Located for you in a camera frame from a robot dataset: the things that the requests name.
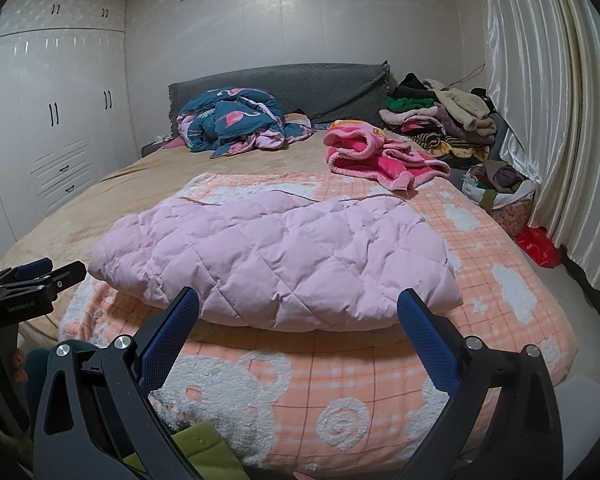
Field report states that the orange plaid bear blanket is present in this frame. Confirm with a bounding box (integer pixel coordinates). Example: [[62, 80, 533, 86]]
[[57, 172, 581, 476]]

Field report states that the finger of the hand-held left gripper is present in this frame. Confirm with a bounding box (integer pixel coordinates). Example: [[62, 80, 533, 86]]
[[42, 261, 88, 295], [0, 258, 55, 287]]

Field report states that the white wardrobe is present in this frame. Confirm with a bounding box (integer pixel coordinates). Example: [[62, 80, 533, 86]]
[[0, 0, 141, 241]]

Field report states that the shiny cream curtain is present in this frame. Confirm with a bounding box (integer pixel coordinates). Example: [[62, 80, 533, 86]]
[[480, 0, 600, 301]]

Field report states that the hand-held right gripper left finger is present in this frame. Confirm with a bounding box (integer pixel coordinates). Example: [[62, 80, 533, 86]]
[[32, 286, 201, 480]]

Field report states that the person's left hand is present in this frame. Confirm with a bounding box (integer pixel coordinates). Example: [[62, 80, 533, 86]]
[[7, 347, 30, 386]]

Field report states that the pink fleece blanket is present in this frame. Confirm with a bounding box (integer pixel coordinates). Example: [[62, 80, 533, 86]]
[[325, 119, 453, 193]]

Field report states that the pile of folded clothes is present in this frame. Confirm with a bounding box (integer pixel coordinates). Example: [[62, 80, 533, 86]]
[[379, 72, 498, 170]]

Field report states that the olive green garment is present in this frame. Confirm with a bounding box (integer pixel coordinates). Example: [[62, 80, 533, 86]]
[[122, 421, 246, 480]]

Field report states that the grey padded headboard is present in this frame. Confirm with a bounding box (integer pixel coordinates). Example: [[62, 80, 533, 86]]
[[167, 61, 391, 128]]

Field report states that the teal flamingo print quilt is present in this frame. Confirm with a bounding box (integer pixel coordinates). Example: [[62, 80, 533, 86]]
[[176, 87, 317, 160]]

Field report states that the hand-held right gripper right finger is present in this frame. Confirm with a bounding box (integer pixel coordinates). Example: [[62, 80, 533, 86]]
[[396, 287, 563, 480]]

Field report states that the pink quilted jacket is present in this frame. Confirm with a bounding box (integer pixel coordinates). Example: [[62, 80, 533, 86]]
[[87, 191, 463, 331]]

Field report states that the red plastic bag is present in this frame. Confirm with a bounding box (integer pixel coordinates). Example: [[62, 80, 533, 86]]
[[515, 226, 563, 268]]

